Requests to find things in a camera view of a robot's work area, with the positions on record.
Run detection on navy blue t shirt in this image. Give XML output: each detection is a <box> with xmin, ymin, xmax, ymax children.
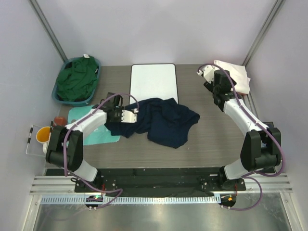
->
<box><xmin>105</xmin><ymin>98</ymin><xmax>200</xmax><ymax>149</ymax></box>

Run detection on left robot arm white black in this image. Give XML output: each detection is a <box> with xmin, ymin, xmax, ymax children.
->
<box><xmin>44</xmin><ymin>94</ymin><xmax>139</xmax><ymax>192</ymax></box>

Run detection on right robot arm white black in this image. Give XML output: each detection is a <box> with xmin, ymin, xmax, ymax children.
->
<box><xmin>204</xmin><ymin>70</ymin><xmax>282</xmax><ymax>190</ymax></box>

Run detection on teal cutting board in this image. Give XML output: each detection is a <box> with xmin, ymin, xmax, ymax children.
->
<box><xmin>67</xmin><ymin>105</ymin><xmax>120</xmax><ymax>146</ymax></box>

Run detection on white board with black rim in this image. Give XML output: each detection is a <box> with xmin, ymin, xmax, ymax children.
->
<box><xmin>130</xmin><ymin>64</ymin><xmax>178</xmax><ymax>102</ymax></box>

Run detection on green t shirt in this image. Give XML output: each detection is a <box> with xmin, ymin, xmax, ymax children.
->
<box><xmin>56</xmin><ymin>55</ymin><xmax>99</xmax><ymax>102</ymax></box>

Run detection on brown red block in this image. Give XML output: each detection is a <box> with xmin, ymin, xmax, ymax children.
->
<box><xmin>53</xmin><ymin>116</ymin><xmax>67</xmax><ymax>127</ymax></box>

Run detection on teal laundry basket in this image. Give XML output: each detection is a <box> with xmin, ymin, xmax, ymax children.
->
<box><xmin>51</xmin><ymin>54</ymin><xmax>101</xmax><ymax>107</ymax></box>

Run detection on dark blue book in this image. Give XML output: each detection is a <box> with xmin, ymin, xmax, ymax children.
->
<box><xmin>263</xmin><ymin>122</ymin><xmax>275</xmax><ymax>128</ymax></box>

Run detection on white mug orange inside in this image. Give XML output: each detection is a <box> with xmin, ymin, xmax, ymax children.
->
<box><xmin>36</xmin><ymin>127</ymin><xmax>51</xmax><ymax>154</ymax></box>

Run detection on black white marker pen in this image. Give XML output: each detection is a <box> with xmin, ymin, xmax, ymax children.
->
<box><xmin>27</xmin><ymin>127</ymin><xmax>33</xmax><ymax>144</ymax></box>

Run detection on clear acrylic tray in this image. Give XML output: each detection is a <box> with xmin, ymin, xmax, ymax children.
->
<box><xmin>26</xmin><ymin>125</ymin><xmax>46</xmax><ymax>157</ymax></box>

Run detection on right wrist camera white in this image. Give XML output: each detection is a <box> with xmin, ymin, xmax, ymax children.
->
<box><xmin>197</xmin><ymin>65</ymin><xmax>219</xmax><ymax>83</ymax></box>

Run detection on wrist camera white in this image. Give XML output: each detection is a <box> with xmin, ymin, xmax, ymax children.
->
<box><xmin>197</xmin><ymin>65</ymin><xmax>219</xmax><ymax>83</ymax></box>
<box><xmin>121</xmin><ymin>108</ymin><xmax>139</xmax><ymax>123</ymax></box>

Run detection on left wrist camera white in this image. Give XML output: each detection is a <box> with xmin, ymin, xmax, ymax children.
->
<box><xmin>121</xmin><ymin>108</ymin><xmax>139</xmax><ymax>123</ymax></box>

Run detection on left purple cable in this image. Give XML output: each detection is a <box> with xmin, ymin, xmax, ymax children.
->
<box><xmin>64</xmin><ymin>92</ymin><xmax>140</xmax><ymax>209</ymax></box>

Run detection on purple cable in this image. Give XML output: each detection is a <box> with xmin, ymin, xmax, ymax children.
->
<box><xmin>197</xmin><ymin>64</ymin><xmax>287</xmax><ymax>210</ymax></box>
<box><xmin>64</xmin><ymin>92</ymin><xmax>140</xmax><ymax>209</ymax></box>

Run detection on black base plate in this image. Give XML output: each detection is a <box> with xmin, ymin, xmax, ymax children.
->
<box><xmin>90</xmin><ymin>167</ymin><xmax>246</xmax><ymax>192</ymax></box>

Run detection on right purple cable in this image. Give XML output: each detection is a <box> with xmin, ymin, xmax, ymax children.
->
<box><xmin>197</xmin><ymin>64</ymin><xmax>287</xmax><ymax>210</ymax></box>

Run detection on white slotted cable duct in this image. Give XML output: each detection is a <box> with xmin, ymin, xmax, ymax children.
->
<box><xmin>40</xmin><ymin>194</ymin><xmax>221</xmax><ymax>205</ymax></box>

